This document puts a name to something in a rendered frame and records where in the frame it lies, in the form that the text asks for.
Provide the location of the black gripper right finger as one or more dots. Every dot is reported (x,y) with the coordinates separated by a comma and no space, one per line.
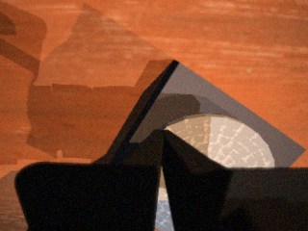
(204,195)

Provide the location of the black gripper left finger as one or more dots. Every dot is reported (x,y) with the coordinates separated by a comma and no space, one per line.
(94,192)

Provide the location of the white round flange plate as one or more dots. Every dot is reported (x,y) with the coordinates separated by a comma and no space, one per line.
(224,139)

